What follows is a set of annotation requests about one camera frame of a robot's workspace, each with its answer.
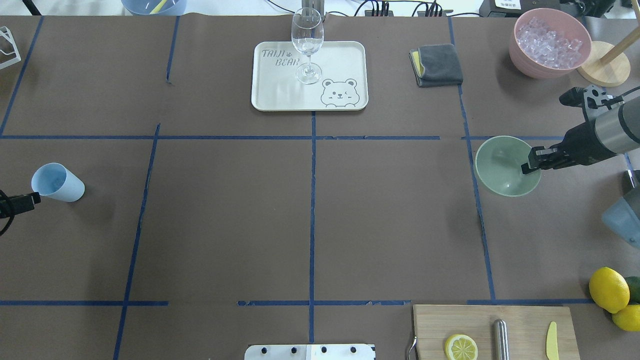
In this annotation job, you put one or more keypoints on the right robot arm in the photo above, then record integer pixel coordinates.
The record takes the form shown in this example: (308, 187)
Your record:
(604, 136)

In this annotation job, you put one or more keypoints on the blue bowl with fork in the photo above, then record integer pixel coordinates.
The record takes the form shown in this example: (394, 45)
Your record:
(155, 7)

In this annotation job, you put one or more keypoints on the white wire cup rack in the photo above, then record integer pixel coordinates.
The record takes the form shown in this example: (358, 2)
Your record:
(9, 52)

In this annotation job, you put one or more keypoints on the green lime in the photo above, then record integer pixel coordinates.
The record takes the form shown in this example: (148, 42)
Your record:
(633, 284)

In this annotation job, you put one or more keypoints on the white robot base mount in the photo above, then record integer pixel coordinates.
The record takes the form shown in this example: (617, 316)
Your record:
(338, 351)

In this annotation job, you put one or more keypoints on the grey folded cloth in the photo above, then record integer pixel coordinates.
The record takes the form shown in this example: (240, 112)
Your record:
(436, 65)

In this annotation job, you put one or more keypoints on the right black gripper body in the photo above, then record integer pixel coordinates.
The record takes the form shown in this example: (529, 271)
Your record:
(579, 140)

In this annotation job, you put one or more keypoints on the lemon half slice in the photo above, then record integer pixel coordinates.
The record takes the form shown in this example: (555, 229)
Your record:
(460, 346)

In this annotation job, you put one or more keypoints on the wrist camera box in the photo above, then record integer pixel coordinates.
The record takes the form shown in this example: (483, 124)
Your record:
(592, 97)

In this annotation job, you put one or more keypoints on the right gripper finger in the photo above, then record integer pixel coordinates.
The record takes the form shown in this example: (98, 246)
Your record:
(552, 154)
(528, 168)

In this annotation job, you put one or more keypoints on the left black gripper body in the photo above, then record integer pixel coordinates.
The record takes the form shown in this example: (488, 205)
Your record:
(20, 203)

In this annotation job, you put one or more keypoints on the cream bear tray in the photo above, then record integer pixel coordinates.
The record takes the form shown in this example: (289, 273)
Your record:
(343, 86)

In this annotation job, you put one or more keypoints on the whole yellow lemon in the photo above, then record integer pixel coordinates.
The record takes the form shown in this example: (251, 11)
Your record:
(609, 290)

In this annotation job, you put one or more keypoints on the steel knife handle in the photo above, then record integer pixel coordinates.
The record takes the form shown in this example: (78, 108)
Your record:
(501, 340)

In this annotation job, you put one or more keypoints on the wooden paper towel stand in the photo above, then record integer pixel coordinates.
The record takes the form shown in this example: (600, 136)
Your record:
(607, 64)

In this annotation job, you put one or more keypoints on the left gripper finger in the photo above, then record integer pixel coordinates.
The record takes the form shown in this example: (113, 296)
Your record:
(24, 202)

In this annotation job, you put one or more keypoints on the clear wine glass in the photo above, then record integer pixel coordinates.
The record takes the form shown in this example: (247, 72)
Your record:
(307, 36)

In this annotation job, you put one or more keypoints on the green bowl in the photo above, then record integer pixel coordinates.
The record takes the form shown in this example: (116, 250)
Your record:
(498, 165)

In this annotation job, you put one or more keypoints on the yellow plastic knife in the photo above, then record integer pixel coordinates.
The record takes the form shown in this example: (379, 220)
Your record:
(551, 342)

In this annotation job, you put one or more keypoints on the pink bowl with ice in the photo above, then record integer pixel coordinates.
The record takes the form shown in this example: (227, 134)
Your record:
(548, 43)

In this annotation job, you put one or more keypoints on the wooden cutting board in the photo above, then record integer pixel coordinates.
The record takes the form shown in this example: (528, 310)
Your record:
(526, 330)

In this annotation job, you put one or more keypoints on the light blue plastic cup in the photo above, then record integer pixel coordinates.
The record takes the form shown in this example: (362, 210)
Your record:
(55, 181)

